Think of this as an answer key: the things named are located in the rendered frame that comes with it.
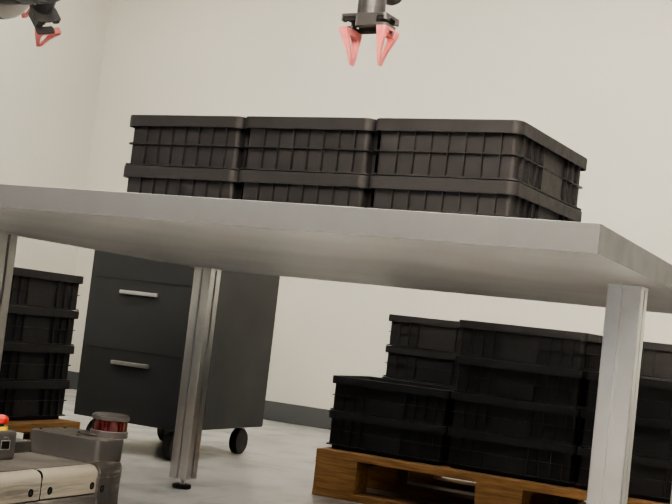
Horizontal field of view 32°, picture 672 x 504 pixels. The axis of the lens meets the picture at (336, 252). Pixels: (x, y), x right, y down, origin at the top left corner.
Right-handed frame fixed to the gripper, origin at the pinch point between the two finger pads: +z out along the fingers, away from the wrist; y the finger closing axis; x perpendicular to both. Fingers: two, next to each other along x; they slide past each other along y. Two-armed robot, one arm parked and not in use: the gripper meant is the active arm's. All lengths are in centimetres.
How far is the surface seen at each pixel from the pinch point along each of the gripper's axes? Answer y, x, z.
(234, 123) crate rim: 23.8, 9.0, 14.7
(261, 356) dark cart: 130, -179, 69
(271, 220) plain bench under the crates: -20, 59, 39
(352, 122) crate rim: -3.6, 9.3, 14.2
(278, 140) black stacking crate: 13.0, 8.7, 17.9
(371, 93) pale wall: 175, -330, -68
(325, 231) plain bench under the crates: -29, 59, 40
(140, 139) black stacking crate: 48, 8, 18
